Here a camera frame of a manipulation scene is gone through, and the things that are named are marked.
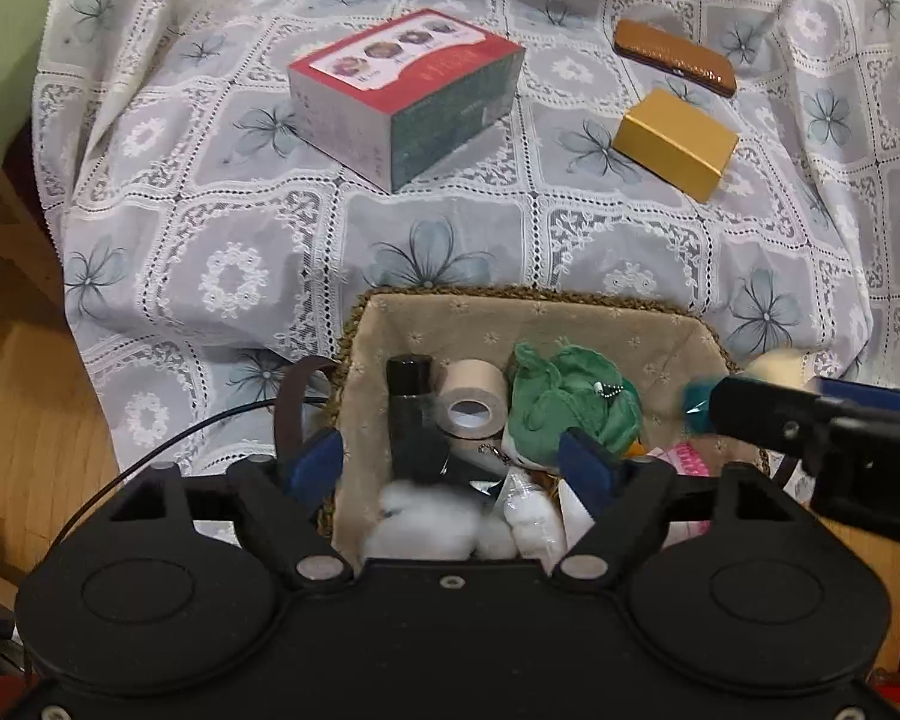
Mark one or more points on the red green tea box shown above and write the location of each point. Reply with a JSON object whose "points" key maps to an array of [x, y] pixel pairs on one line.
{"points": [[391, 101]]}

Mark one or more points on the floral lace sofa cover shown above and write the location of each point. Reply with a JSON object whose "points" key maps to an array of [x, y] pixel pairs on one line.
{"points": [[204, 245]]}

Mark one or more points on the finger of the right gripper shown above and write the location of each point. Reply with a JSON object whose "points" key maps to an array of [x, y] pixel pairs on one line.
{"points": [[864, 394], [794, 423]]}

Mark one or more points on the woven basket with liner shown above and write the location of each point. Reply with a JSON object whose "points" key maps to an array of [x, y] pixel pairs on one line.
{"points": [[657, 347]]}

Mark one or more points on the pink white cloth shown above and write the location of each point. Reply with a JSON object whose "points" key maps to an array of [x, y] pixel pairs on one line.
{"points": [[687, 462]]}

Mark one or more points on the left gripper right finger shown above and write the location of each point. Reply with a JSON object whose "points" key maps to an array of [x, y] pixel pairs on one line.
{"points": [[627, 501]]}

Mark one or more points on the brown leather case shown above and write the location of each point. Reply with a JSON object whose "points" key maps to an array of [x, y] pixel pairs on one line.
{"points": [[675, 55]]}

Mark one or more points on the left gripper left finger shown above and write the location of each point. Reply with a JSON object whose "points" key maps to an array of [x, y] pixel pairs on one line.
{"points": [[276, 502]]}

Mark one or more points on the beige tape roll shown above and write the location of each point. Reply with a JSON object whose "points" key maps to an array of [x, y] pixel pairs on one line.
{"points": [[473, 400]]}

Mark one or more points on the white gauze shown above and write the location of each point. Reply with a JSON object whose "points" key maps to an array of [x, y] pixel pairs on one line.
{"points": [[446, 524]]}

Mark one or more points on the gold cardboard box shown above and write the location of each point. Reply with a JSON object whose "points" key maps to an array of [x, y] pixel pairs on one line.
{"points": [[679, 143]]}

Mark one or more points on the white green plush toy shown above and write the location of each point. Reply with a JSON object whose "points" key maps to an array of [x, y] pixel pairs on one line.
{"points": [[575, 387]]}

